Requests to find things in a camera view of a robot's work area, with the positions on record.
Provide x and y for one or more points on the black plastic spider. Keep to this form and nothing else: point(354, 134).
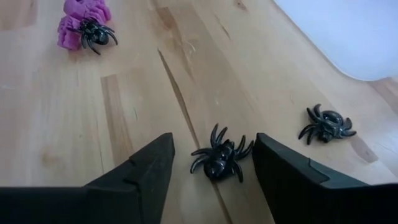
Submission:
point(94, 34)
point(220, 158)
point(328, 124)

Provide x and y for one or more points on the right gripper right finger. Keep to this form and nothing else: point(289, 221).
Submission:
point(280, 180)

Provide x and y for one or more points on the purple foam decoration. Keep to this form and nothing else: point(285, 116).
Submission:
point(90, 7)
point(66, 35)

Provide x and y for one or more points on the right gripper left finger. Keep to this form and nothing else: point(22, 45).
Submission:
point(149, 174)

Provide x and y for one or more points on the clear plastic bin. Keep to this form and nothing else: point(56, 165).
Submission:
point(342, 31)

